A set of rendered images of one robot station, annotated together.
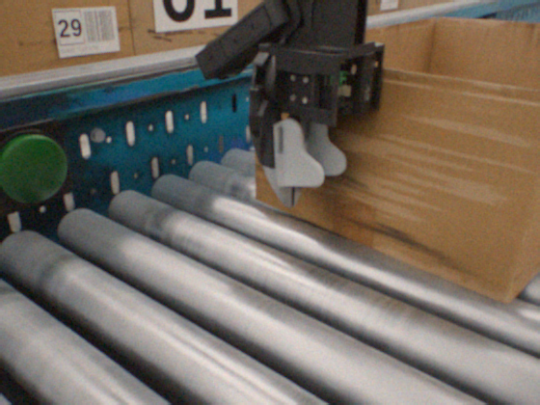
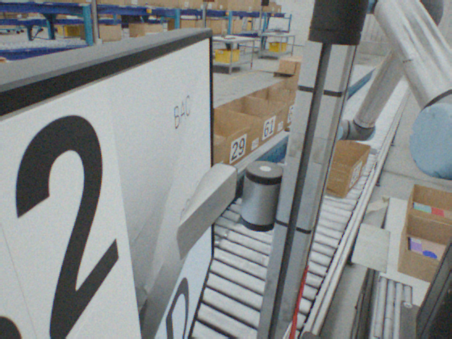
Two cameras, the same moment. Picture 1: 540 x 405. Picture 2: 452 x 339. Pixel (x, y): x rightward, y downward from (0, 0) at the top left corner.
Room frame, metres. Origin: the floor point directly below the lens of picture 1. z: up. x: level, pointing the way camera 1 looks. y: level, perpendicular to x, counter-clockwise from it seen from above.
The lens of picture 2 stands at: (-1.05, 0.72, 1.57)
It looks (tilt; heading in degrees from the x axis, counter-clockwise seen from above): 26 degrees down; 348
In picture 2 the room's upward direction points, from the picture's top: 5 degrees clockwise
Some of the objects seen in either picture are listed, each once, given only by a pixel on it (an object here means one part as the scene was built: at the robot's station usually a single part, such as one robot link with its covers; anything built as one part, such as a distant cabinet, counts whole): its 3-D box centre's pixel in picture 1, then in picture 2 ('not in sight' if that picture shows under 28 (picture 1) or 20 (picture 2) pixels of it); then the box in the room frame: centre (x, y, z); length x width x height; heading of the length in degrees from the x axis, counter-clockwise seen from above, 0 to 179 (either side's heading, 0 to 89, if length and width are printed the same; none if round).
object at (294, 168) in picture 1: (296, 170); not in sight; (0.41, -0.03, 0.84); 0.06 x 0.03 x 0.09; 51
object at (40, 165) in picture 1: (34, 170); not in sight; (0.47, 0.23, 0.81); 0.07 x 0.01 x 0.07; 141
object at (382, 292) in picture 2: not in sight; (380, 306); (-0.33, 0.02, 0.74); 0.28 x 0.02 x 0.02; 144
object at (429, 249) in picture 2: not in sight; (427, 256); (-0.13, -0.30, 0.76); 0.19 x 0.14 x 0.02; 146
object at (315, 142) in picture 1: (316, 160); not in sight; (0.43, -0.05, 0.84); 0.06 x 0.03 x 0.09; 51
